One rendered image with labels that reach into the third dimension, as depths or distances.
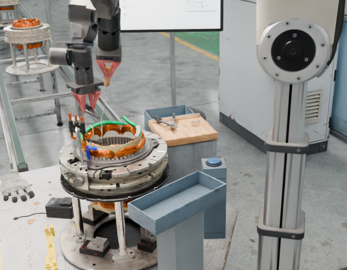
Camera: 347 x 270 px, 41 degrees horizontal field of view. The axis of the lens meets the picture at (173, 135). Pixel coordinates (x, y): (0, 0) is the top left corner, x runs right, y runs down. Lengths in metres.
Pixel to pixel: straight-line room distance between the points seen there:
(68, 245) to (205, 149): 0.54
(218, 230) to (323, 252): 1.41
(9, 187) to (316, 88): 2.51
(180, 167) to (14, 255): 0.59
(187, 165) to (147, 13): 1.00
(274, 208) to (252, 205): 1.87
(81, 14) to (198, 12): 1.19
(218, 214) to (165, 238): 0.29
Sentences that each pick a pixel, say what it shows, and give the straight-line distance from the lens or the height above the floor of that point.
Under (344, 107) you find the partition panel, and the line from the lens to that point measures 3.96.
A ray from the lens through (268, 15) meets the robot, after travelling 1.09.
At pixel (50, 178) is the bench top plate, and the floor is 0.78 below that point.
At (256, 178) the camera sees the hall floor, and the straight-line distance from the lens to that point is 3.52.
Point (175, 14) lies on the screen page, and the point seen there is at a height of 1.32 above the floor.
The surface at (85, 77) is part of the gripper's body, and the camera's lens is 1.46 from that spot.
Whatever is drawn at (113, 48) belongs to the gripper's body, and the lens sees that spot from 1.24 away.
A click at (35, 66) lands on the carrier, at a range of 3.65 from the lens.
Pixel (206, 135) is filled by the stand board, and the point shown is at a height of 1.06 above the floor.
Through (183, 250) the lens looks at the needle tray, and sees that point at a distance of 1.26.
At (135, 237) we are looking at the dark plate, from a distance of 1.56.
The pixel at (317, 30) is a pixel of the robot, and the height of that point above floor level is 1.48.
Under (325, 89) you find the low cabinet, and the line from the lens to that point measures 3.79.
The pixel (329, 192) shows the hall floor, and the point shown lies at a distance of 3.44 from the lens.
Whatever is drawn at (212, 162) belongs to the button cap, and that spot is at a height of 1.04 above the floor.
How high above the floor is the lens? 1.68
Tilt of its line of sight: 23 degrees down
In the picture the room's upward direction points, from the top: 2 degrees counter-clockwise
